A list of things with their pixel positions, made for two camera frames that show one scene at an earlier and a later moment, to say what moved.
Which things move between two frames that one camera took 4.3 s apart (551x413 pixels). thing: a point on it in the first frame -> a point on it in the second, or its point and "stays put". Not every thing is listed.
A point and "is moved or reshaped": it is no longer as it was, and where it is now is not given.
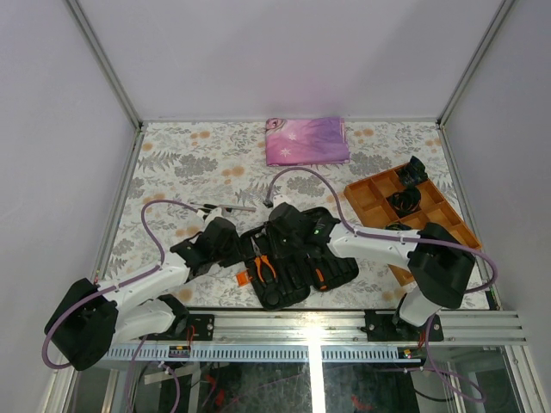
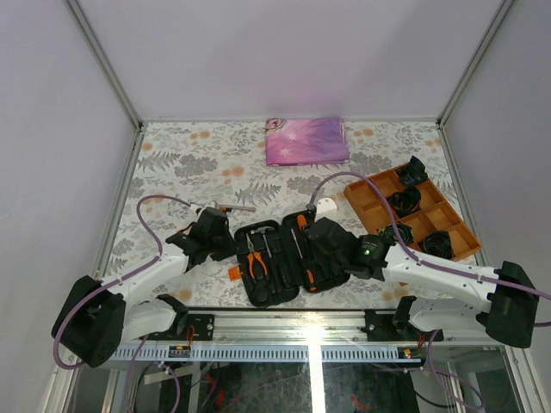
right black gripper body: x=284 y=246 -> x=340 y=261
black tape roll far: x=413 y=172 stays put
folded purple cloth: x=306 y=141 stays put
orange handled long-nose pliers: x=257 y=259 is moved or reshaped
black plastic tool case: x=281 y=280 is moved or reshaped
